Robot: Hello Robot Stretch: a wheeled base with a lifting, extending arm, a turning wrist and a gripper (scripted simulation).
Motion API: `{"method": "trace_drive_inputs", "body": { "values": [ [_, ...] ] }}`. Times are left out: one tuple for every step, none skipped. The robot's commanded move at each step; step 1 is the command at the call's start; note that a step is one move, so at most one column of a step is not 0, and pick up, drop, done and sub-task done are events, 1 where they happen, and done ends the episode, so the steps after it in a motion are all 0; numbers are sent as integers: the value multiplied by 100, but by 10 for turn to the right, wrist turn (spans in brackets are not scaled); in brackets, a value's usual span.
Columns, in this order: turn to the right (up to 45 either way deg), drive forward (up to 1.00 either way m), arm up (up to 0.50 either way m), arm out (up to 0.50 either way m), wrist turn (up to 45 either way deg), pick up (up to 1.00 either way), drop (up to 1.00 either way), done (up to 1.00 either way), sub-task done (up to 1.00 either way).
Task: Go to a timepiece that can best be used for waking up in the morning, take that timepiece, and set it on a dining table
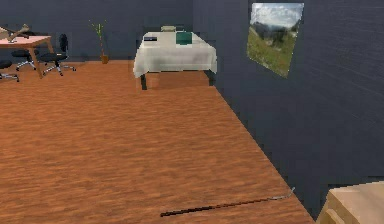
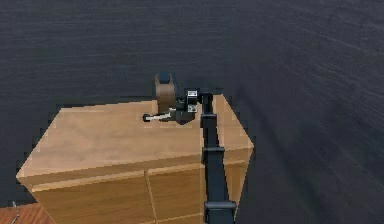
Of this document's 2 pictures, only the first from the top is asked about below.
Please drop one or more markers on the light wooden cabinet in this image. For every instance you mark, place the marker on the light wooden cabinet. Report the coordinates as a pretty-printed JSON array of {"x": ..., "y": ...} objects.
[{"x": 356, "y": 205}]

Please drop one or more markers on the green book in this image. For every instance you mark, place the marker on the green book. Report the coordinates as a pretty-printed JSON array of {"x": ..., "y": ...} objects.
[{"x": 183, "y": 38}]

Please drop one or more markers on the black office chair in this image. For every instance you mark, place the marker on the black office chair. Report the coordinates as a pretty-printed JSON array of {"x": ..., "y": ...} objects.
[
  {"x": 56, "y": 56},
  {"x": 24, "y": 55},
  {"x": 5, "y": 66}
]

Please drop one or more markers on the long thin dark stick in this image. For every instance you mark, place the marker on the long thin dark stick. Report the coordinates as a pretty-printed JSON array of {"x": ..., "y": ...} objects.
[{"x": 226, "y": 205}]

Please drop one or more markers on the black remote control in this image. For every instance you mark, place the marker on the black remote control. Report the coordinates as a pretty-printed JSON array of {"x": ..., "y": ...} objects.
[{"x": 150, "y": 39}]

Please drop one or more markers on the bed with white cover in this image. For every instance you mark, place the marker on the bed with white cover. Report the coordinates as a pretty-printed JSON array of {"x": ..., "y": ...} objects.
[{"x": 173, "y": 55}]

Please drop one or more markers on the house plant in brown pot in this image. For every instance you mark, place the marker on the house plant in brown pot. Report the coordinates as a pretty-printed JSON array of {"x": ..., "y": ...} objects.
[{"x": 101, "y": 40}]

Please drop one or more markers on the beige pillow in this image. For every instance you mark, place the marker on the beige pillow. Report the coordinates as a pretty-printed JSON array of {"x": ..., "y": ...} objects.
[{"x": 168, "y": 28}]

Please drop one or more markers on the brown desk lamp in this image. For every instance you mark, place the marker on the brown desk lamp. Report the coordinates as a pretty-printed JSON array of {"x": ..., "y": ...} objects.
[{"x": 15, "y": 33}]

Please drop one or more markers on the framed landscape picture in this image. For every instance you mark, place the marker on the framed landscape picture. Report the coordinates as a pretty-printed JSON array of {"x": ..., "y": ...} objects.
[{"x": 273, "y": 38}]

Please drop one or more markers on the wooden desk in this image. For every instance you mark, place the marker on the wooden desk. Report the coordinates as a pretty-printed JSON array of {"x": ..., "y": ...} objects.
[{"x": 28, "y": 42}]

